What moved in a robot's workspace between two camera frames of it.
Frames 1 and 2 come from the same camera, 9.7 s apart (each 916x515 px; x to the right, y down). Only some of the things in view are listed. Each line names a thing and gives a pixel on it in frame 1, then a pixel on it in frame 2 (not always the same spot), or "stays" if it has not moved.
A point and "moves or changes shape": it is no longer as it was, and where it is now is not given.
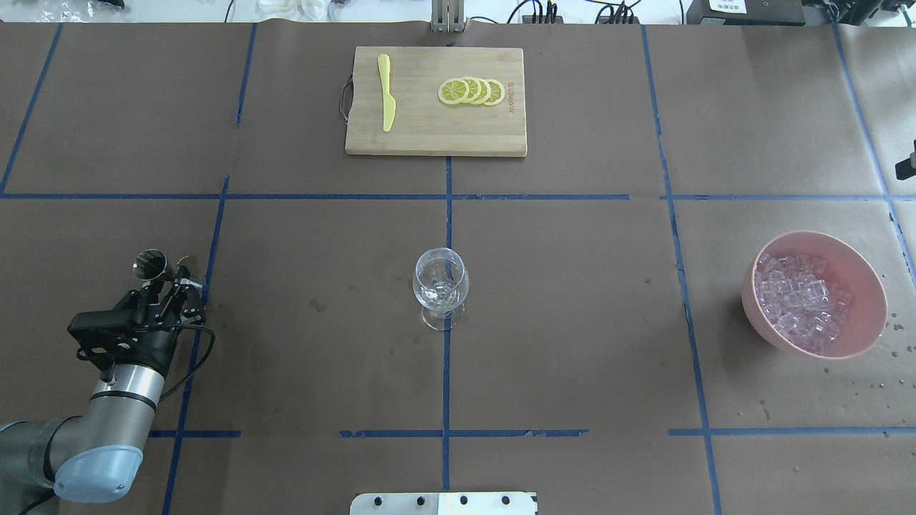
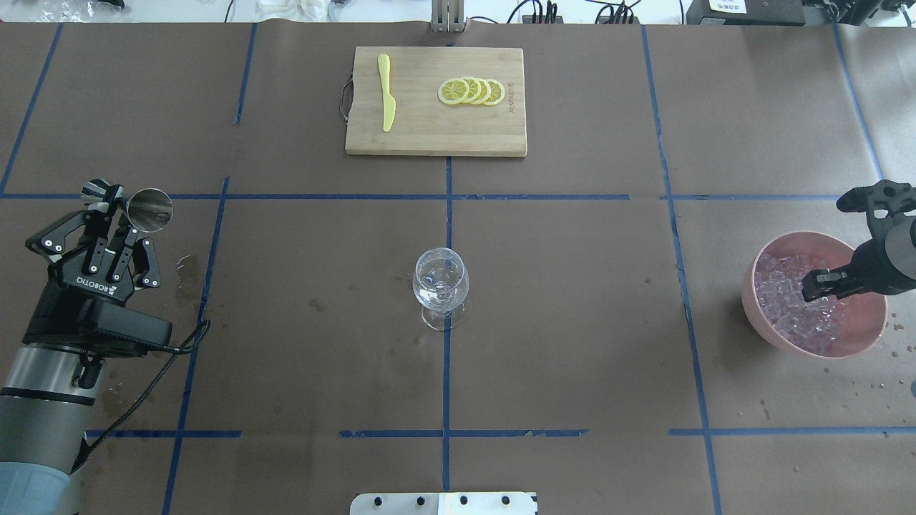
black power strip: (529, 18) stays
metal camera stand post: (447, 16) stays
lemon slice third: (485, 92) stays
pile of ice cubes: (806, 307) stays
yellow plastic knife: (389, 103) stays
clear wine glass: (441, 281) stays
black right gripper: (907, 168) → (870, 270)
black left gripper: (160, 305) → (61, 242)
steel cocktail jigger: (152, 264) moves or changes shape
